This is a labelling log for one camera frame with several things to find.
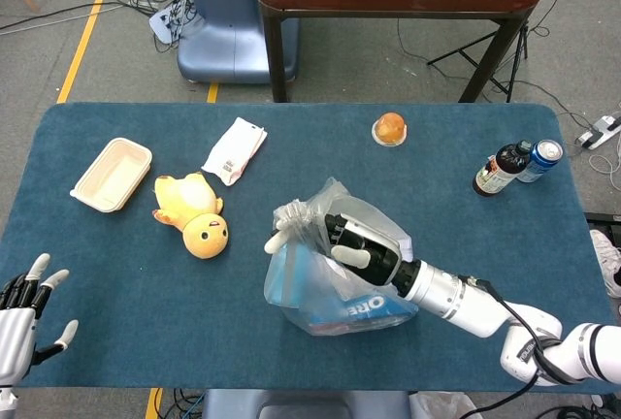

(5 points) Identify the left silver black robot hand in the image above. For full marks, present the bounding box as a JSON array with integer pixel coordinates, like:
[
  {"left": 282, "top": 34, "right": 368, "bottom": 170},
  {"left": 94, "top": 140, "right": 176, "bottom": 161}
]
[{"left": 0, "top": 252, "right": 80, "bottom": 389}]

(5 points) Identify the transparent plastic bag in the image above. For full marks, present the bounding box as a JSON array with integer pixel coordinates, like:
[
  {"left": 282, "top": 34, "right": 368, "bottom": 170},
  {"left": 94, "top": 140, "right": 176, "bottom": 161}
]
[{"left": 263, "top": 176, "right": 419, "bottom": 338}]

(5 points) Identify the blue felt table mat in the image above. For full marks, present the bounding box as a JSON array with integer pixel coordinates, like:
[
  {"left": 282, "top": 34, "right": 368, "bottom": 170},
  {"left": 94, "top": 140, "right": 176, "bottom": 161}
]
[{"left": 0, "top": 102, "right": 617, "bottom": 395}]

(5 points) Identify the cream plastic food container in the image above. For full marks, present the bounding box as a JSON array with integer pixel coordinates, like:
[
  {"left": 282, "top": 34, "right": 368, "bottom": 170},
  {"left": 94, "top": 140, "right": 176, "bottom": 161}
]
[{"left": 69, "top": 137, "right": 154, "bottom": 214}]

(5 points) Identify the yellow plush duck toy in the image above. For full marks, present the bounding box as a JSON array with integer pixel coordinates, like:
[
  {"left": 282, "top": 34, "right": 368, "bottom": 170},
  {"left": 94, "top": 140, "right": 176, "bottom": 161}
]
[{"left": 152, "top": 171, "right": 230, "bottom": 261}]

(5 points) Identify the light blue packet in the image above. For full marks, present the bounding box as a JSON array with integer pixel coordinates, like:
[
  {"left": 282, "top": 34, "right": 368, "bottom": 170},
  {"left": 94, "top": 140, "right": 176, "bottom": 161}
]
[{"left": 266, "top": 243, "right": 319, "bottom": 307}]

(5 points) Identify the white paper pouch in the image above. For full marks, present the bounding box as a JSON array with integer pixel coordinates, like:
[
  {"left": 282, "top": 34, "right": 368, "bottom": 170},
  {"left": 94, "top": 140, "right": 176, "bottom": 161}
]
[{"left": 201, "top": 116, "right": 269, "bottom": 188}]

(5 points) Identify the grey blue robot chassis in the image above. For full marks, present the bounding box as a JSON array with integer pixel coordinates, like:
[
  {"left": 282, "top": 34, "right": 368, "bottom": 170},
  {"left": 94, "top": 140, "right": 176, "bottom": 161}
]
[{"left": 201, "top": 389, "right": 413, "bottom": 419}]

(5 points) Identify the white power strip with plugs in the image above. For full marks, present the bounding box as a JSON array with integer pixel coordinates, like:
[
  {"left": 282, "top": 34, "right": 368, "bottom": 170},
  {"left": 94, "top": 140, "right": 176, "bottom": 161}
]
[{"left": 148, "top": 1, "right": 188, "bottom": 45}]

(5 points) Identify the blue Oreo cookie box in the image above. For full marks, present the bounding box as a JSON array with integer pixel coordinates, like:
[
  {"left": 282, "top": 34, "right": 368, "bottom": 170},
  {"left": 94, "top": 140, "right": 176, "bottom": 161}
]
[{"left": 305, "top": 292, "right": 419, "bottom": 332}]

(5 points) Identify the bun in plastic cup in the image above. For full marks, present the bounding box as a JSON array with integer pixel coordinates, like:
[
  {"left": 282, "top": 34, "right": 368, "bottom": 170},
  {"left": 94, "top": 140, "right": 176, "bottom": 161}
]
[{"left": 371, "top": 112, "right": 408, "bottom": 147}]

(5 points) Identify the dark brown drink bottle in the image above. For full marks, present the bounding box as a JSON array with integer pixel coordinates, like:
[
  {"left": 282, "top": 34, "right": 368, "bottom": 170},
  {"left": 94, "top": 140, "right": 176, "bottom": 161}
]
[{"left": 472, "top": 140, "right": 534, "bottom": 198}]

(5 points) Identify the blue drink can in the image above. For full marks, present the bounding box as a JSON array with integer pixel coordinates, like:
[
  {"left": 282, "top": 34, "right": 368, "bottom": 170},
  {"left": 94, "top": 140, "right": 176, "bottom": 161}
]
[{"left": 515, "top": 138, "right": 565, "bottom": 184}]

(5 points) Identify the black tripod stand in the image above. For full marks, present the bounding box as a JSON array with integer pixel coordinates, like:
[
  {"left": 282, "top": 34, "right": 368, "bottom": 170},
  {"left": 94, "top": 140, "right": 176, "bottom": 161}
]
[{"left": 426, "top": 0, "right": 583, "bottom": 103}]

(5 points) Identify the white sneaker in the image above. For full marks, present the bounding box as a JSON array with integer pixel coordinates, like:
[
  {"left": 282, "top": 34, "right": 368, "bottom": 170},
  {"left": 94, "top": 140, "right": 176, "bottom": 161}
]
[{"left": 589, "top": 229, "right": 621, "bottom": 300}]

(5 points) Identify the white grey power strip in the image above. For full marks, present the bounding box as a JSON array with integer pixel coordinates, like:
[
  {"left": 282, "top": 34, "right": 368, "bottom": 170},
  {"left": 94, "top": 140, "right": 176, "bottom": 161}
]
[{"left": 576, "top": 115, "right": 621, "bottom": 150}]

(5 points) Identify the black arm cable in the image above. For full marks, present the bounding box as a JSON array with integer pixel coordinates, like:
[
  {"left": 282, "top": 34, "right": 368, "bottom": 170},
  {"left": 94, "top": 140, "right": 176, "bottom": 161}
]
[{"left": 458, "top": 273, "right": 586, "bottom": 419}]

